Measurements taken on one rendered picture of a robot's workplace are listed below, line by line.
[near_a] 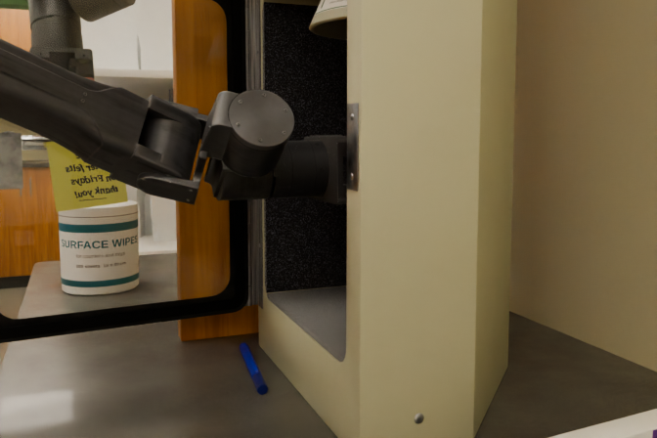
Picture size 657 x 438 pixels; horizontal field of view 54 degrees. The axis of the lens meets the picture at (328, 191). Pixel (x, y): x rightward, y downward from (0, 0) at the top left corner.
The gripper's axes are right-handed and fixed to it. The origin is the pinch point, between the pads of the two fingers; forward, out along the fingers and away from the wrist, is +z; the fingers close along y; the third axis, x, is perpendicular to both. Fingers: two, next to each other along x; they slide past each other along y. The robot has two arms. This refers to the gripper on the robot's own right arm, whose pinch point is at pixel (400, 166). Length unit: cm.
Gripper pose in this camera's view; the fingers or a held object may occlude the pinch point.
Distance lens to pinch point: 69.6
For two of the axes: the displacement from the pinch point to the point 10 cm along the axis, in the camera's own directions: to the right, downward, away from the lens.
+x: 0.1, 10.0, 0.8
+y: -3.5, -0.7, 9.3
